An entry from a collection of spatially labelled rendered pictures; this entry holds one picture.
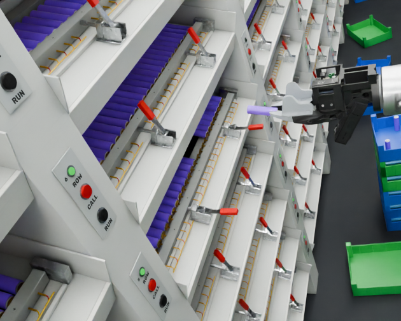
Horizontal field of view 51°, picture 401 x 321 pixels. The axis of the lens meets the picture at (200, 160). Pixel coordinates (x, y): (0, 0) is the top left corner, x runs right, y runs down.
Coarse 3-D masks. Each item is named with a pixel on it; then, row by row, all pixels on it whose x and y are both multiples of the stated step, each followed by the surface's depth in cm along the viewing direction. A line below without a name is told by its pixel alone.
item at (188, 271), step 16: (224, 80) 113; (224, 96) 114; (240, 96) 115; (256, 96) 114; (240, 112) 110; (224, 144) 102; (240, 144) 102; (224, 160) 98; (208, 176) 94; (224, 176) 94; (208, 192) 91; (224, 192) 91; (176, 208) 87; (192, 224) 85; (208, 224) 85; (192, 240) 82; (208, 240) 82; (176, 256) 79; (192, 256) 79; (176, 272) 77; (192, 272) 77; (192, 288) 76
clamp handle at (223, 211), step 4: (204, 208) 83; (224, 208) 83; (228, 208) 82; (232, 208) 82; (236, 208) 82; (204, 212) 84; (208, 212) 84; (212, 212) 83; (216, 212) 83; (220, 212) 82; (224, 212) 82; (228, 212) 82; (232, 212) 81; (236, 212) 81
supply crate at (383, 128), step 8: (376, 120) 167; (384, 120) 168; (392, 120) 167; (400, 120) 167; (376, 128) 169; (384, 128) 170; (392, 128) 168; (400, 128) 167; (376, 136) 168; (384, 136) 166; (392, 136) 165; (400, 136) 163; (376, 144) 159; (384, 144) 163; (392, 144) 162; (400, 144) 160; (384, 152) 154; (392, 152) 154; (400, 152) 153; (384, 160) 157
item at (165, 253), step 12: (228, 96) 111; (228, 108) 108; (216, 120) 104; (216, 132) 101; (204, 156) 95; (204, 168) 93; (192, 180) 90; (192, 192) 87; (204, 192) 89; (180, 204) 85; (180, 216) 83; (180, 228) 82; (168, 240) 79; (168, 252) 77; (180, 252) 79
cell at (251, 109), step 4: (248, 108) 90; (252, 108) 89; (256, 108) 89; (260, 108) 89; (264, 108) 89; (268, 108) 89; (272, 108) 88; (276, 108) 88; (248, 112) 90; (252, 112) 90; (256, 112) 89; (260, 112) 89; (264, 112) 89; (268, 112) 88
